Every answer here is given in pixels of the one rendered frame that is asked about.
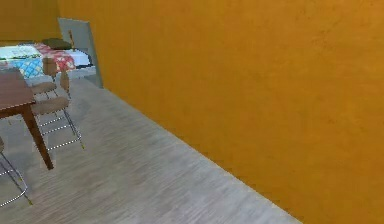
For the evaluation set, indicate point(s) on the pale grey room door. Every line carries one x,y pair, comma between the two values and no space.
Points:
83,43

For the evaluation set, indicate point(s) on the bed with patchwork quilt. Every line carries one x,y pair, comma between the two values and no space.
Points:
30,58

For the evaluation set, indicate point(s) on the dark green pillow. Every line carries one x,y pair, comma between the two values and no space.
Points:
56,43

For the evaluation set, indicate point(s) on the brown wooden table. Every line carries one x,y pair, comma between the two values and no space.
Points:
13,95

